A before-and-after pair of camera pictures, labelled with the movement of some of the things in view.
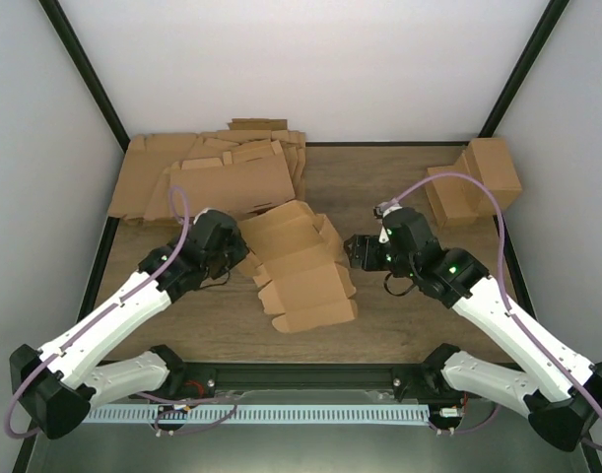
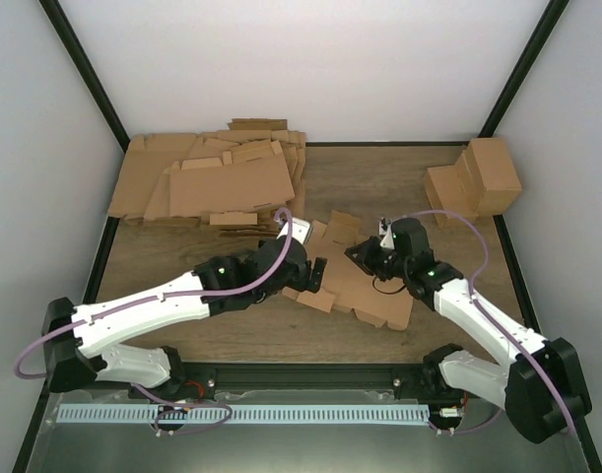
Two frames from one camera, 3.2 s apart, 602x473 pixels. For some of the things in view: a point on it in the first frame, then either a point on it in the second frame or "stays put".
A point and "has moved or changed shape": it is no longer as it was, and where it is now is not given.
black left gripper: (241, 251) -> (301, 282)
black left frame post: (58, 17) stays put
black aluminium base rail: (414, 382) stays put
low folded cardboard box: (455, 199) stays put
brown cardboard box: (298, 259) has moved or changed shape
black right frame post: (524, 68) stays put
